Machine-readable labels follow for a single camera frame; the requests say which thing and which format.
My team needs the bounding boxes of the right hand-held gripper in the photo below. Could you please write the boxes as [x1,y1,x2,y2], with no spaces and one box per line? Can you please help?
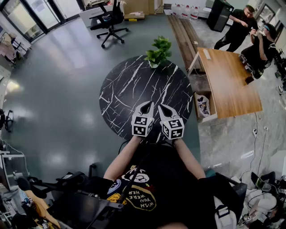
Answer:
[158,104,185,140]

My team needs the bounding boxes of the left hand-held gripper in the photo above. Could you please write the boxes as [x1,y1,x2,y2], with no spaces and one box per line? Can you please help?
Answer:
[131,101,155,137]

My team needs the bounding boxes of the green potted plant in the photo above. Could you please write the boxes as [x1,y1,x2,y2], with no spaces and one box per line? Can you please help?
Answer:
[143,35,173,69]

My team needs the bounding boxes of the person's right forearm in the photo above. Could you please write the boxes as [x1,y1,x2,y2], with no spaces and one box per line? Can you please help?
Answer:
[173,138,206,180]

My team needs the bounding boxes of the person's left forearm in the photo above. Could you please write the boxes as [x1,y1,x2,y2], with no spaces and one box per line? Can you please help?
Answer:
[103,135,143,179]

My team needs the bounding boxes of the white shoulder bag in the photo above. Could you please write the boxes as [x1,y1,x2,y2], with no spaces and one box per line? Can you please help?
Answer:
[213,195,238,229]

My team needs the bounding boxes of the round black marble table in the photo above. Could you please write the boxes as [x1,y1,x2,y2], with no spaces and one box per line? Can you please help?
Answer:
[99,55,194,144]

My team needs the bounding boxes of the white plastic bag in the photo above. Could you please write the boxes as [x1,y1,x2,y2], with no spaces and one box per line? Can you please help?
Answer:
[196,94,211,119]

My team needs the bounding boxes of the open cardboard box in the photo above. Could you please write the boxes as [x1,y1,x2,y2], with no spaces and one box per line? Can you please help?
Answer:
[193,90,218,123]

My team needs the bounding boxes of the person's black printed t-shirt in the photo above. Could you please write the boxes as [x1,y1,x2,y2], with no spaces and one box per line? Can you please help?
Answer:
[89,143,248,229]

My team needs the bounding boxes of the stack of brown wooden planks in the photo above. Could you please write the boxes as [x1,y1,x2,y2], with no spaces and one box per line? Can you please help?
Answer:
[167,14,204,72]

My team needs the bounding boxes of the flat cardboard sheet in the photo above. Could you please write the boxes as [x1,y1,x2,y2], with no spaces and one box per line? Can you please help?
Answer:
[123,13,146,21]

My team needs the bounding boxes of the black office chair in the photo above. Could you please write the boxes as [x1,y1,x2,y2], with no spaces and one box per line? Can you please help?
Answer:
[89,0,130,49]

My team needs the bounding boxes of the tall cardboard boxes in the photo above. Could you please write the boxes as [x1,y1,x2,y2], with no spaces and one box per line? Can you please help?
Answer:
[123,0,155,15]

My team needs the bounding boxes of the clear water bottle red label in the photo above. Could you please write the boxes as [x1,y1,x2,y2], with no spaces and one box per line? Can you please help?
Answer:
[181,4,193,19]
[173,3,184,17]
[190,6,201,20]

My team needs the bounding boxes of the white low cabinet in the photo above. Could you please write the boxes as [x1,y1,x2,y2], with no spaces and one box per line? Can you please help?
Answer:
[79,5,114,28]

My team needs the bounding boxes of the black cabinet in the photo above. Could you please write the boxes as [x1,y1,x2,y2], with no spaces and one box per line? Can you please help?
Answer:
[206,0,235,32]

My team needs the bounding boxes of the black equipment rig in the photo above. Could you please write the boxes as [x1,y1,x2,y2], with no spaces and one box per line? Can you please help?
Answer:
[17,163,124,229]

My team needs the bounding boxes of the black swivel chair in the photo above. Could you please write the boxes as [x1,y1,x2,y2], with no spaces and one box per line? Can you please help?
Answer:
[0,108,14,133]

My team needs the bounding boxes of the orange wooden desk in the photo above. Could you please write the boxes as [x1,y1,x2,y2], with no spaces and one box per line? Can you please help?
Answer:
[24,189,61,229]

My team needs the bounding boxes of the wooden desk with white frame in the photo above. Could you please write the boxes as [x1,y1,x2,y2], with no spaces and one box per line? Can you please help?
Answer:
[187,47,264,123]

